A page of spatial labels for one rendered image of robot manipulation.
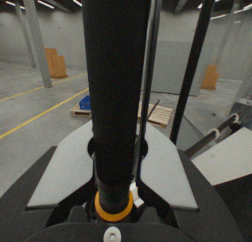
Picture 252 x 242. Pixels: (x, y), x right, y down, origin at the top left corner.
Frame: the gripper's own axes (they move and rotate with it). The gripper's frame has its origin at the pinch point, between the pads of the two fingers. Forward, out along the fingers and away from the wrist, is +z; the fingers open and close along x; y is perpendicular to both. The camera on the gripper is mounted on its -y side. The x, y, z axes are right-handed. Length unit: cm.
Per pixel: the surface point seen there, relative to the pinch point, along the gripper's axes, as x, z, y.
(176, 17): 397, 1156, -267
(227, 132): 55, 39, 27
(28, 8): -334, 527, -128
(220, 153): 35.4, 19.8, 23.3
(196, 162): 30.0, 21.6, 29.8
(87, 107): -90, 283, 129
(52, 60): -398, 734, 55
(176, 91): 241, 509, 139
